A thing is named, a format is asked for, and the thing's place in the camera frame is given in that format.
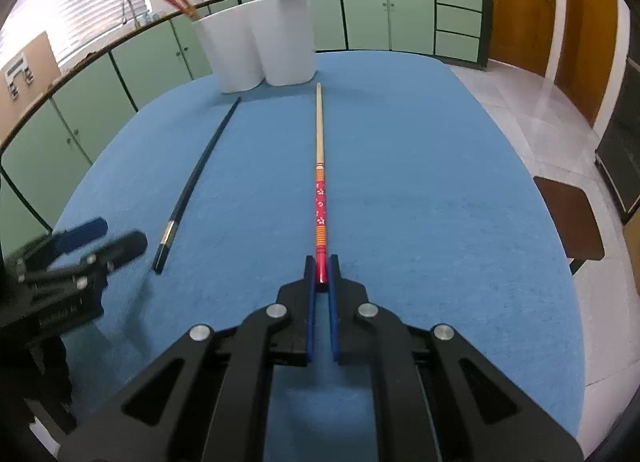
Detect blue tablecloth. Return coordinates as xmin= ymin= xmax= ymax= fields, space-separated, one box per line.
xmin=50 ymin=49 xmax=586 ymax=462

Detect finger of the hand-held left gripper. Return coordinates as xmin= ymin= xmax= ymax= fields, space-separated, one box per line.
xmin=17 ymin=216 xmax=109 ymax=272
xmin=24 ymin=230 xmax=149 ymax=294

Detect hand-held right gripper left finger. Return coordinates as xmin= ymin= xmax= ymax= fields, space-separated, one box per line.
xmin=57 ymin=254 xmax=318 ymax=462

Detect cardboard sheet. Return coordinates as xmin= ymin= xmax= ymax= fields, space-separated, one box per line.
xmin=0 ymin=31 xmax=62 ymax=108

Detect wooden door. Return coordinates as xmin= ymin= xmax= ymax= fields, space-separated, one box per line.
xmin=479 ymin=0 xmax=557 ymax=77
xmin=555 ymin=0 xmax=618 ymax=128

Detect green kitchen base cabinets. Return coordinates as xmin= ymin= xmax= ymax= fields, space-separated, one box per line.
xmin=0 ymin=0 xmax=493 ymax=243

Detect brown chair seat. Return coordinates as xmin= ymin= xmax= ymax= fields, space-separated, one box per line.
xmin=532 ymin=176 xmax=606 ymax=275

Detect white lobed utensil holder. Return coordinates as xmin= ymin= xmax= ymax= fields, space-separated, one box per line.
xmin=191 ymin=0 xmax=317 ymax=94

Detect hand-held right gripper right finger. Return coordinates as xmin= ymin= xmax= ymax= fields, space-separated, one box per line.
xmin=327 ymin=253 xmax=583 ymax=462

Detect white bracket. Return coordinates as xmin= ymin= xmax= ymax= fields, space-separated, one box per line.
xmin=4 ymin=56 xmax=35 ymax=98

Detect black chopstick with silver band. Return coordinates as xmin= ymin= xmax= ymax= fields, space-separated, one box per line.
xmin=150 ymin=96 xmax=242 ymax=275

